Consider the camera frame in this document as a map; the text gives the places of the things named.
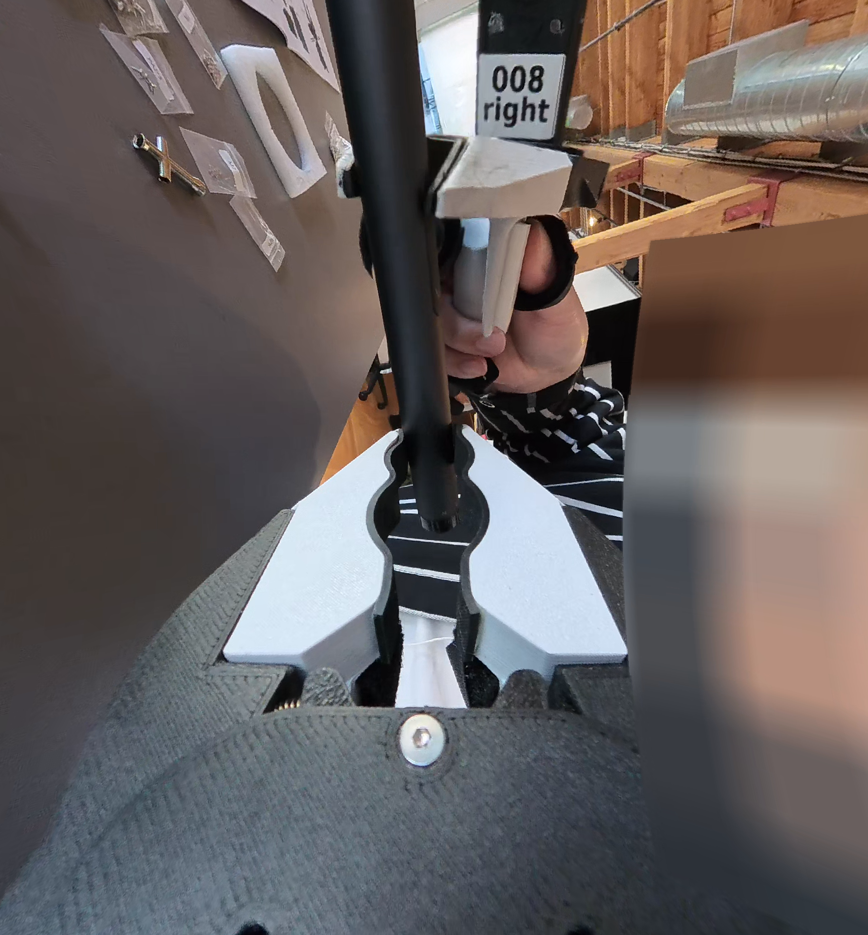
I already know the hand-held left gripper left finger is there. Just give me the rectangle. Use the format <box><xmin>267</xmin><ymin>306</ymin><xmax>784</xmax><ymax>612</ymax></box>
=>
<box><xmin>222</xmin><ymin>430</ymin><xmax>409</xmax><ymax>669</ymax></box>

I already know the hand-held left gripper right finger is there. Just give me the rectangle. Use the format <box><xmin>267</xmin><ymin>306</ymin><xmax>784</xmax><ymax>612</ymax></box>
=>
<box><xmin>452</xmin><ymin>426</ymin><xmax>631</xmax><ymax>669</ymax></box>

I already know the black electric screwdriver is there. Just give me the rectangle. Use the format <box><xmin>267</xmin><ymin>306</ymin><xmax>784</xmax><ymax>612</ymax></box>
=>
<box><xmin>324</xmin><ymin>0</ymin><xmax>458</xmax><ymax>533</ymax></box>

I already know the person's right forearm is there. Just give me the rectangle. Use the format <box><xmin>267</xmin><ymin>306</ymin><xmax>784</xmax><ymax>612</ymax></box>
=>
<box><xmin>459</xmin><ymin>369</ymin><xmax>628</xmax><ymax>549</ymax></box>

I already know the person's right hand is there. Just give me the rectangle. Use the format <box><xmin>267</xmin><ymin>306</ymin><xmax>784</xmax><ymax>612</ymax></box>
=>
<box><xmin>441</xmin><ymin>219</ymin><xmax>590</xmax><ymax>395</ymax></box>

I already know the clear plastic parts bag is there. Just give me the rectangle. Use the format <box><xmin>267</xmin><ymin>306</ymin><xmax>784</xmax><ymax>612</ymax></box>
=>
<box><xmin>180</xmin><ymin>128</ymin><xmax>257</xmax><ymax>197</ymax></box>
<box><xmin>100</xmin><ymin>25</ymin><xmax>194</xmax><ymax>115</ymax></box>
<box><xmin>109</xmin><ymin>0</ymin><xmax>168</xmax><ymax>37</ymax></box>
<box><xmin>229</xmin><ymin>193</ymin><xmax>286</xmax><ymax>272</ymax></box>
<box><xmin>164</xmin><ymin>0</ymin><xmax>227</xmax><ymax>89</ymax></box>

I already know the person's striped shirt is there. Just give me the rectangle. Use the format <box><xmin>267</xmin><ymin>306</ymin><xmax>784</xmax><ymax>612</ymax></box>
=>
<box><xmin>390</xmin><ymin>497</ymin><xmax>479</xmax><ymax>622</ymax></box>

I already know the printed paper sheet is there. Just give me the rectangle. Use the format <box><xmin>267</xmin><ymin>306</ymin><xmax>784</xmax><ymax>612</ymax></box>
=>
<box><xmin>240</xmin><ymin>0</ymin><xmax>343</xmax><ymax>92</ymax></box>

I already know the wooden ceiling beam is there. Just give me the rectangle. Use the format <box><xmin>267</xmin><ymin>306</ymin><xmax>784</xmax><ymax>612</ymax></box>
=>
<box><xmin>573</xmin><ymin>183</ymin><xmax>780</xmax><ymax>273</ymax></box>

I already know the metal cross wrench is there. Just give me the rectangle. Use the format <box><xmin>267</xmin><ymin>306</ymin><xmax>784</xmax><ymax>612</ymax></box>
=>
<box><xmin>133</xmin><ymin>133</ymin><xmax>207</xmax><ymax>197</ymax></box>

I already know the white foam frame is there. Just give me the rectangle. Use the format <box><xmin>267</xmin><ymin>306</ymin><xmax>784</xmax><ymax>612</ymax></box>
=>
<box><xmin>221</xmin><ymin>44</ymin><xmax>329</xmax><ymax>200</ymax></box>

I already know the silver air duct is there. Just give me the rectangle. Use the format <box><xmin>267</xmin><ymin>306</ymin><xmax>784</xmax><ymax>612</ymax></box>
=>
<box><xmin>664</xmin><ymin>20</ymin><xmax>868</xmax><ymax>145</ymax></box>

